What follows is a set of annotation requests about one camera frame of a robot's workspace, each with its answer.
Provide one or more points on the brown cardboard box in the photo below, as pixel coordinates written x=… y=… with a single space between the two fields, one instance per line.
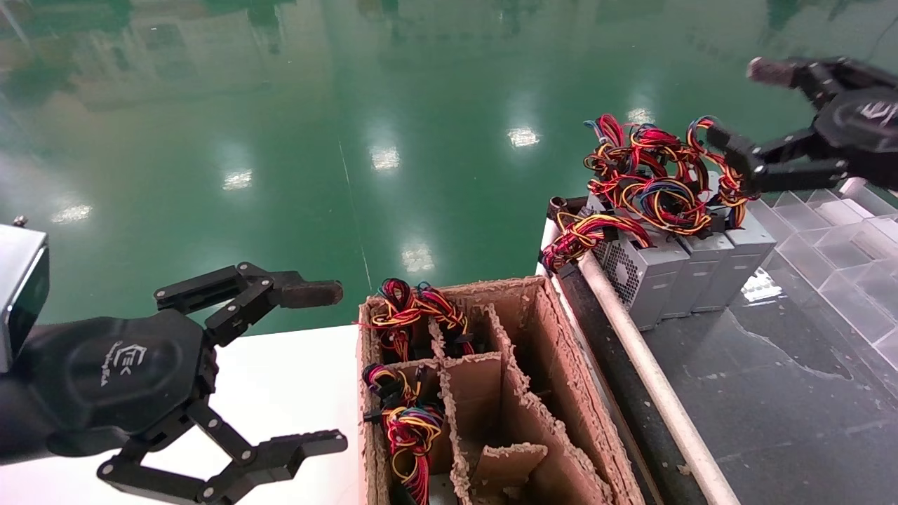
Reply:
x=561 y=351

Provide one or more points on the black pipe joint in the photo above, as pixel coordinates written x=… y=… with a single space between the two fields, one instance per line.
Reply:
x=561 y=207

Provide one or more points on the brown cardboard divider grid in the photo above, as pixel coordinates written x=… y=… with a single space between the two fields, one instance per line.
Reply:
x=508 y=463

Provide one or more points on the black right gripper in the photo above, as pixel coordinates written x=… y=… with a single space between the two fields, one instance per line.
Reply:
x=866 y=133

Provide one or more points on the clear acrylic compartment tray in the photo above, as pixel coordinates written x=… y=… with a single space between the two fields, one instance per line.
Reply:
x=842 y=280

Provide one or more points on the short white pipe rail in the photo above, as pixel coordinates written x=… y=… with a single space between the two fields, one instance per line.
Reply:
x=854 y=188

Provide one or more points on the white foam block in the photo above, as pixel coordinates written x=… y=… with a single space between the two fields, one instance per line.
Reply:
x=842 y=212

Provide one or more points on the long white pipe rail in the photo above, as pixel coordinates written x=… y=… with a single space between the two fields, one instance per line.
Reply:
x=652 y=379

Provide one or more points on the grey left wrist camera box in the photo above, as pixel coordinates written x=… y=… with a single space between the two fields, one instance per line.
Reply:
x=17 y=280

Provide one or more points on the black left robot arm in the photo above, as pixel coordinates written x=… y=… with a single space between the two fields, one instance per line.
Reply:
x=14 y=421

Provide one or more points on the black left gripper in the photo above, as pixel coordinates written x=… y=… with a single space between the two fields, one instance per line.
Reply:
x=116 y=372

